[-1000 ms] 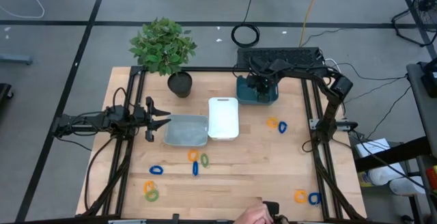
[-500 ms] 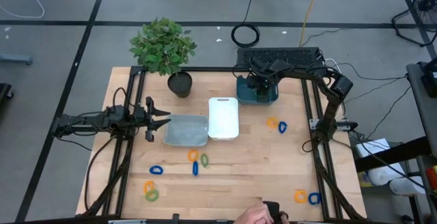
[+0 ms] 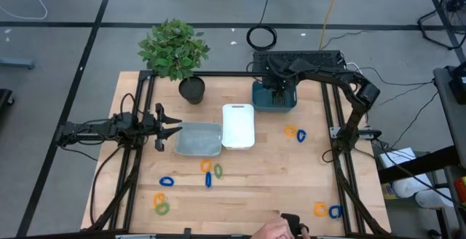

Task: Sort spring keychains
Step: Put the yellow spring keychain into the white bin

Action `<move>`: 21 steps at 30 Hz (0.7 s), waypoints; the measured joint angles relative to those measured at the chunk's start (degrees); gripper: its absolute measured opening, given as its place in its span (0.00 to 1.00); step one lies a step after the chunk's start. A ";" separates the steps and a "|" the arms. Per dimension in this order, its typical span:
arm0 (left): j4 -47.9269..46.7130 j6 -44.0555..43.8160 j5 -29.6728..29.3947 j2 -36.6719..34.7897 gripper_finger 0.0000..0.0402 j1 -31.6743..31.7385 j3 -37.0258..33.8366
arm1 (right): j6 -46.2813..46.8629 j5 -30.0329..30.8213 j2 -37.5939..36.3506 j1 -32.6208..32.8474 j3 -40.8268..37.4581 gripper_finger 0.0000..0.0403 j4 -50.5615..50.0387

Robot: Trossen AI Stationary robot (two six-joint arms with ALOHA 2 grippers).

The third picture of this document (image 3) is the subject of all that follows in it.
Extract white plastic bin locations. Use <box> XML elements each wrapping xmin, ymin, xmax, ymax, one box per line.
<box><xmin>221</xmin><ymin>103</ymin><xmax>256</xmax><ymax>151</ymax></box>

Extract black floor cable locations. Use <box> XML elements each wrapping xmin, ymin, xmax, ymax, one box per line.
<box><xmin>358</xmin><ymin>66</ymin><xmax>436</xmax><ymax>87</ymax></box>
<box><xmin>399</xmin><ymin>91</ymin><xmax>440</xmax><ymax>149</ymax></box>

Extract green leafy plant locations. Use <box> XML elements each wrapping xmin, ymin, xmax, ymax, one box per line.
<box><xmin>137</xmin><ymin>18</ymin><xmax>211</xmax><ymax>82</ymax></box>

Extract silver mounting bracket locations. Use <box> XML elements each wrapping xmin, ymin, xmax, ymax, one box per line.
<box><xmin>329</xmin><ymin>126</ymin><xmax>347</xmax><ymax>140</ymax></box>

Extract person's hand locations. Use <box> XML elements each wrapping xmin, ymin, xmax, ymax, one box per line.
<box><xmin>250</xmin><ymin>216</ymin><xmax>296</xmax><ymax>239</ymax></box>

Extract grey plastic bin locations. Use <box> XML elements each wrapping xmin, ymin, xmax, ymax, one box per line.
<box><xmin>174</xmin><ymin>121</ymin><xmax>224</xmax><ymax>158</ymax></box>

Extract black coiled cable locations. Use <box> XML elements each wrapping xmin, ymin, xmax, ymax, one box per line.
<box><xmin>245</xmin><ymin>24</ymin><xmax>278</xmax><ymax>52</ymax></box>

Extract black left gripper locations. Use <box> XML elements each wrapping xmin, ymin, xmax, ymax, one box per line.
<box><xmin>140</xmin><ymin>103</ymin><xmax>183</xmax><ymax>152</ymax></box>

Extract teal plastic bin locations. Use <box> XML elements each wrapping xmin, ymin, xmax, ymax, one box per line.
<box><xmin>251</xmin><ymin>80</ymin><xmax>298</xmax><ymax>114</ymax></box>

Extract black utility cart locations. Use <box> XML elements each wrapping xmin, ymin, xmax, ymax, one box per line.
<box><xmin>378</xmin><ymin>66</ymin><xmax>466</xmax><ymax>239</ymax></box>

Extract white paper sheet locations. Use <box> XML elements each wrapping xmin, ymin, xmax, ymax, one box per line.
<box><xmin>378</xmin><ymin>146</ymin><xmax>418</xmax><ymax>169</ymax></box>

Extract white power cable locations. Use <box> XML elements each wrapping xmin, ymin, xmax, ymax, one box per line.
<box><xmin>345</xmin><ymin>61</ymin><xmax>365</xmax><ymax>78</ymax></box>

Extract yellow hanging cable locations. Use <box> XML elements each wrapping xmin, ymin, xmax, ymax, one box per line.
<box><xmin>318</xmin><ymin>0</ymin><xmax>345</xmax><ymax>50</ymax></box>

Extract black perforated computer case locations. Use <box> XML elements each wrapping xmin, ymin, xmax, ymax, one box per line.
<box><xmin>253</xmin><ymin>50</ymin><xmax>347</xmax><ymax>73</ymax></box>

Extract black aluminium table frame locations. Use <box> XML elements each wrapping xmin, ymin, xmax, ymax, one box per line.
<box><xmin>80</xmin><ymin>69</ymin><xmax>392</xmax><ymax>238</ymax></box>

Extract white paper towel roll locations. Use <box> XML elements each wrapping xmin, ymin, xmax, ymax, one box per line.
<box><xmin>391</xmin><ymin>173</ymin><xmax>434</xmax><ymax>199</ymax></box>

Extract black arm base cable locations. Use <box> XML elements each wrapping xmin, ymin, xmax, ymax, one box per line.
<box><xmin>322</xmin><ymin>146</ymin><xmax>339</xmax><ymax>164</ymax></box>

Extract black device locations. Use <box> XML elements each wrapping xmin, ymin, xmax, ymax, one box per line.
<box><xmin>448</xmin><ymin>62</ymin><xmax>466</xmax><ymax>105</ymax></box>

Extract yellow labelled container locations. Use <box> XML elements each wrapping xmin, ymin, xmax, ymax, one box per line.
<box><xmin>381</xmin><ymin>182</ymin><xmax>400</xmax><ymax>200</ymax></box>

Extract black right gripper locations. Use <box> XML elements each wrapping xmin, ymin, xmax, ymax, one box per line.
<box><xmin>261</xmin><ymin>71</ymin><xmax>293</xmax><ymax>106</ymax></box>

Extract grey metal stand foot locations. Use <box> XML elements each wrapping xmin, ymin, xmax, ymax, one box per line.
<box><xmin>0</xmin><ymin>57</ymin><xmax>36</xmax><ymax>69</ymax></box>

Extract black teleoperation handle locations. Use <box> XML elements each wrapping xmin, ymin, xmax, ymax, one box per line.
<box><xmin>280</xmin><ymin>212</ymin><xmax>310</xmax><ymax>237</ymax></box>

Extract red container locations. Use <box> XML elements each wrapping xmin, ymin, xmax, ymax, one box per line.
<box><xmin>453</xmin><ymin>176</ymin><xmax>466</xmax><ymax>205</ymax></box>

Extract black plant pot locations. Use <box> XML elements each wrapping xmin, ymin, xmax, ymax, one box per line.
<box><xmin>178</xmin><ymin>76</ymin><xmax>207</xmax><ymax>105</ymax></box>

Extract black wheeled base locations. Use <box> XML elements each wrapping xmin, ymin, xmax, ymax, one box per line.
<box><xmin>0</xmin><ymin>88</ymin><xmax>15</xmax><ymax>114</ymax></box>

